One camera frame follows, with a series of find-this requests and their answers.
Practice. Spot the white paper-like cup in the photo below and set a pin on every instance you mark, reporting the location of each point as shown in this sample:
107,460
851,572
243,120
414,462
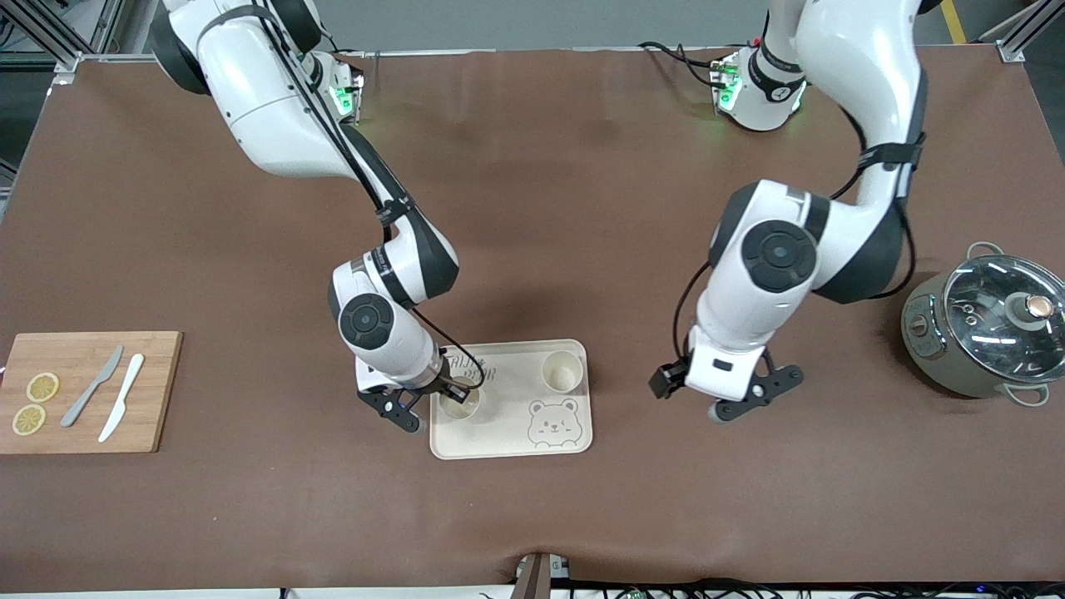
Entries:
562,374
459,409

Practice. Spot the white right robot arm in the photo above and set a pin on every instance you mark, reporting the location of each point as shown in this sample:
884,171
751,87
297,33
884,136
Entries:
266,100

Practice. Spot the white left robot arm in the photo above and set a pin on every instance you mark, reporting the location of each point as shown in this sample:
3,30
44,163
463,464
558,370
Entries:
857,66

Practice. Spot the beige bear print tray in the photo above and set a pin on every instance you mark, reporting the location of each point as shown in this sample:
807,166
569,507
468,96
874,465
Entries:
507,433

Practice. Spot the brown table mat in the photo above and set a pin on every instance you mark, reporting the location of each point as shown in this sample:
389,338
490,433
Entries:
532,249

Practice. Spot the brown grey table edge clamp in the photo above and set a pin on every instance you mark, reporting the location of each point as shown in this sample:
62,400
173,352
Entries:
537,578

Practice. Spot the grey-green electric pot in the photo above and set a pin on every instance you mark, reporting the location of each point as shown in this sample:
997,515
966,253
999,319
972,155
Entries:
936,358

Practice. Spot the bamboo cutting board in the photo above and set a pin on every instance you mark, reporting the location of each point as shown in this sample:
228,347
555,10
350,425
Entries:
162,374

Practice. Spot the white plastic knife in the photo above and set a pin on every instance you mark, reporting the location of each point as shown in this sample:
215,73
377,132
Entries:
123,395

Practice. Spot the grey plastic knife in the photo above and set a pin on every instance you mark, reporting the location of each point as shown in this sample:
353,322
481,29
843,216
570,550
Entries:
87,391

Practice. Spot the dried lemon slice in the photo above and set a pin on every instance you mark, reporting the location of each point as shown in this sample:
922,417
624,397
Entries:
42,387
29,420

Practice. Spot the aluminium frame profile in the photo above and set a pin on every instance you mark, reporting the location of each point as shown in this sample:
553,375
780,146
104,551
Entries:
1011,46
75,58

